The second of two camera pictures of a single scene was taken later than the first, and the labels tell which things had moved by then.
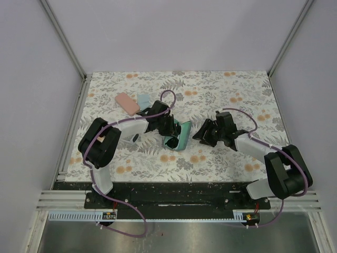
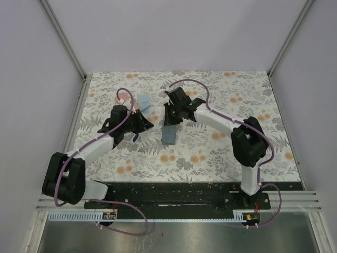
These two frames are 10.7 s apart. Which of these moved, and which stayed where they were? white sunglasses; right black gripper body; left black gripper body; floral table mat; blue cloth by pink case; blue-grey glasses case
Moved: left black gripper body; right black gripper body; blue-grey glasses case
Stayed: blue cloth by pink case; floral table mat; white sunglasses
